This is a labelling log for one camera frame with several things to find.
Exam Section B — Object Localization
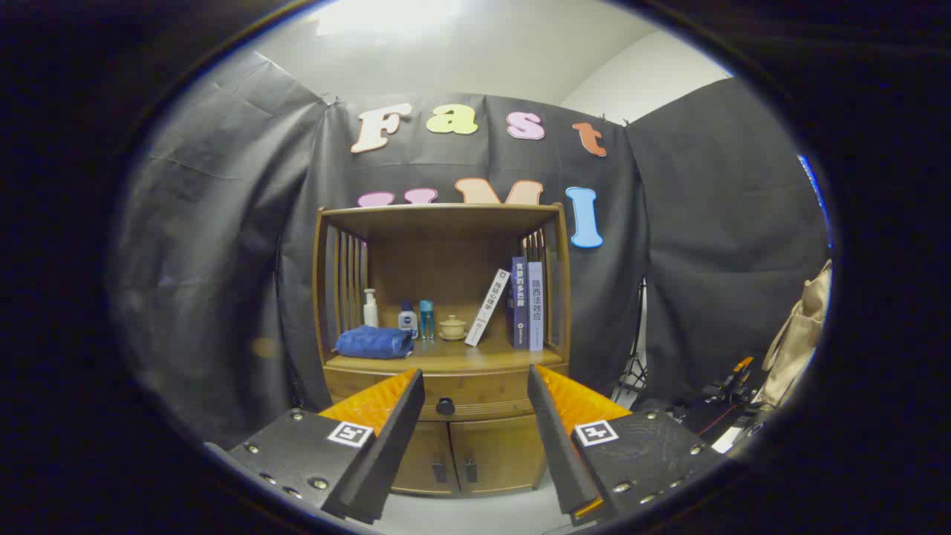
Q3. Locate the grey-purple book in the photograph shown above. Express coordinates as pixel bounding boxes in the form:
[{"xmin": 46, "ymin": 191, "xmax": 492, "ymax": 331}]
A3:
[{"xmin": 527, "ymin": 262, "xmax": 545, "ymax": 352}]

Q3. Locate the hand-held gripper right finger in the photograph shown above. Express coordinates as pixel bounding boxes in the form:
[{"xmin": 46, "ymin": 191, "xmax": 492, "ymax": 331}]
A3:
[{"xmin": 526, "ymin": 364, "xmax": 733, "ymax": 525}]

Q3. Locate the wooden cabinet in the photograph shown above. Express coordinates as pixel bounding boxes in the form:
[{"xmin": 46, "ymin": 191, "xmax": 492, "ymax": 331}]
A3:
[{"xmin": 312, "ymin": 202, "xmax": 573, "ymax": 497}]

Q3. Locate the wooden drawer with black knob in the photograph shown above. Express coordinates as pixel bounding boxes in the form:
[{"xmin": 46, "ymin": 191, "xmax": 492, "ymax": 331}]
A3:
[{"xmin": 325, "ymin": 363, "xmax": 569, "ymax": 423}]

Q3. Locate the dark blue book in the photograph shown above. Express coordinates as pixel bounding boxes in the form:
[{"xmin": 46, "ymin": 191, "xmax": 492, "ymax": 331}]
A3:
[{"xmin": 510, "ymin": 256, "xmax": 530, "ymax": 350}]

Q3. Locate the blue rolled towel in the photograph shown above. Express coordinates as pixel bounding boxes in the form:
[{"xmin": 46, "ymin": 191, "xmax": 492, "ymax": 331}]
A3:
[{"xmin": 335, "ymin": 325, "xmax": 415, "ymax": 360}]

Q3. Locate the black and orange clamp tool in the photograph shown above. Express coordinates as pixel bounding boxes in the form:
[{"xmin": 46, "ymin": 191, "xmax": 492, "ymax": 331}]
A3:
[{"xmin": 669, "ymin": 357, "xmax": 766, "ymax": 447}]

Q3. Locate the wooden countertop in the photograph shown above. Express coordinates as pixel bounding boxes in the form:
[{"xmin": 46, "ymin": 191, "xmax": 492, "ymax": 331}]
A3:
[{"xmin": 325, "ymin": 338, "xmax": 565, "ymax": 375}]

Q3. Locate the beige cloth bag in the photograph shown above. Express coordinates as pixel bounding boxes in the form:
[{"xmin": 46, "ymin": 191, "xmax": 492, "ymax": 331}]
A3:
[{"xmin": 754, "ymin": 259, "xmax": 833, "ymax": 409}]

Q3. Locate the wooden cabinet door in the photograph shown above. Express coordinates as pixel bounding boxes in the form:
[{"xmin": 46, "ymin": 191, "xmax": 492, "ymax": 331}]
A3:
[
  {"xmin": 448, "ymin": 415, "xmax": 548, "ymax": 495},
  {"xmin": 392, "ymin": 422, "xmax": 461, "ymax": 497}
]

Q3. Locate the white book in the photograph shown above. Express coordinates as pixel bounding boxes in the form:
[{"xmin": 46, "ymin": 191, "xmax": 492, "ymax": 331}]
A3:
[{"xmin": 464, "ymin": 268, "xmax": 512, "ymax": 347}]

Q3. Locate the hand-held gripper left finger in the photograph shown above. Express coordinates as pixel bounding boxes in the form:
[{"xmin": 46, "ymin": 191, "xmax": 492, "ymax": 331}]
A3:
[{"xmin": 204, "ymin": 368, "xmax": 426, "ymax": 525}]

